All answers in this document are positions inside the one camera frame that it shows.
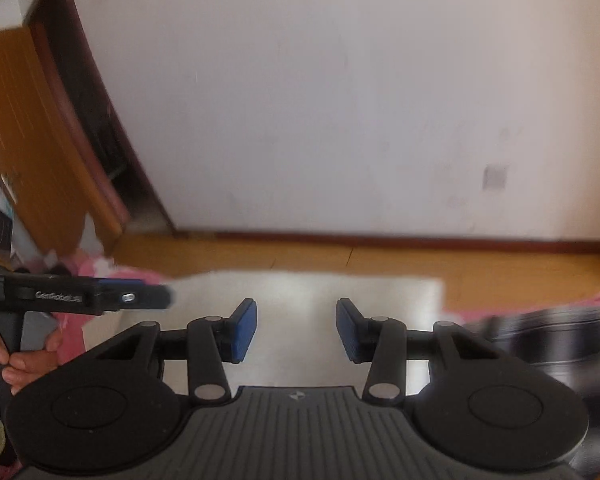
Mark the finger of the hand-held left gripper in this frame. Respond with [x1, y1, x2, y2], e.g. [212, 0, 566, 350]
[98, 279, 174, 312]

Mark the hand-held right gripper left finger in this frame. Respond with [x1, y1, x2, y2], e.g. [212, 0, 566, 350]
[92, 297, 259, 403]

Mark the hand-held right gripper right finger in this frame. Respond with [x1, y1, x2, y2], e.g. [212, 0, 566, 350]
[336, 297, 506, 403]

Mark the cream white knit sweater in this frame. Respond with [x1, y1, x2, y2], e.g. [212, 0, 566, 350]
[82, 270, 446, 396]

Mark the dark folded clothes stack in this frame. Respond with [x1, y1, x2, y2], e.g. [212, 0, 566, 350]
[465, 300, 600, 377]

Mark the person's left hand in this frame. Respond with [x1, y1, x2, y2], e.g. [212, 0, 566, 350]
[0, 319, 65, 396]

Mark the pink floral blanket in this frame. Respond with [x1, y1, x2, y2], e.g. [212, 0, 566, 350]
[45, 255, 600, 366]

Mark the brown baseboard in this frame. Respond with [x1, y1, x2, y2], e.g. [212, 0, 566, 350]
[174, 229, 600, 257]

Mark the brown wooden door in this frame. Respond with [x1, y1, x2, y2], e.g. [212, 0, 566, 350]
[0, 26, 132, 257]

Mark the dark wooden door frame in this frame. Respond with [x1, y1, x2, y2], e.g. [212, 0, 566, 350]
[24, 0, 182, 237]

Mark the wall socket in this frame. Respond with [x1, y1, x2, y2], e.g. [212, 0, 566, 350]
[482, 165, 509, 192]

